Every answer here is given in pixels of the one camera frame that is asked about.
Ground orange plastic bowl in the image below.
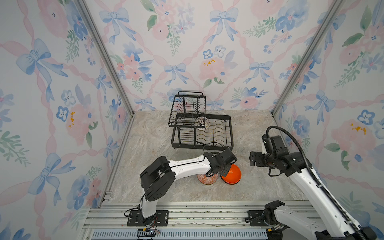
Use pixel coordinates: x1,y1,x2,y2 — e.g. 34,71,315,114
221,164,242,185

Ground white patterned lattice bowl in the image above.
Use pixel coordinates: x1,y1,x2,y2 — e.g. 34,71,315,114
195,117,210,130

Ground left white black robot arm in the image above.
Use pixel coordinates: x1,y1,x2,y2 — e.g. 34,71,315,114
139,148,237,219

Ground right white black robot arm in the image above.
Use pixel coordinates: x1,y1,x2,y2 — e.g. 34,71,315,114
249,135,377,240

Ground red orange patterned bowl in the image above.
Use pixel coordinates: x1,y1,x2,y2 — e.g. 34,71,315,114
197,174,219,185

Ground left thin black cable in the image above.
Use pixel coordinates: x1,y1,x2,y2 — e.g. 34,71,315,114
202,142,226,155

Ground right black corrugated cable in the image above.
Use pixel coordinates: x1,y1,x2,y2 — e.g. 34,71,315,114
265,125,368,240

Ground black wire dish rack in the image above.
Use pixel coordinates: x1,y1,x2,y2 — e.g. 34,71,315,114
168,91,234,151

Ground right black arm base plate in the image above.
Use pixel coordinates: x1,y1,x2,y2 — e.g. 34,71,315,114
245,210,268,227

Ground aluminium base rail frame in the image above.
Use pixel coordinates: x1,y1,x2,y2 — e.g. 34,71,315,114
77,200,341,240

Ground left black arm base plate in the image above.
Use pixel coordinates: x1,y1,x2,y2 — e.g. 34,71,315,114
127,210,169,227

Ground right aluminium corner post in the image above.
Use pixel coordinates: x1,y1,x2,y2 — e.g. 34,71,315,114
271,0,345,117

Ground aluminium corner post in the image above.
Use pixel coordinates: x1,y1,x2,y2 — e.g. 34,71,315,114
74,0,134,117
271,0,345,117

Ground left aluminium corner post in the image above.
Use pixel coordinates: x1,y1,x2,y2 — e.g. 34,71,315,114
74,0,134,117

